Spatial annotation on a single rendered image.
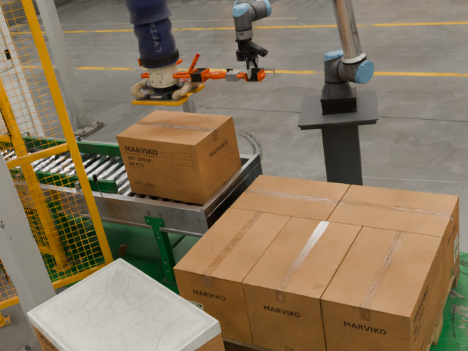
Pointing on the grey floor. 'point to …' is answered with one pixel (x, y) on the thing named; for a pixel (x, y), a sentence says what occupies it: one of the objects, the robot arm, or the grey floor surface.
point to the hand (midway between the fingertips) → (254, 74)
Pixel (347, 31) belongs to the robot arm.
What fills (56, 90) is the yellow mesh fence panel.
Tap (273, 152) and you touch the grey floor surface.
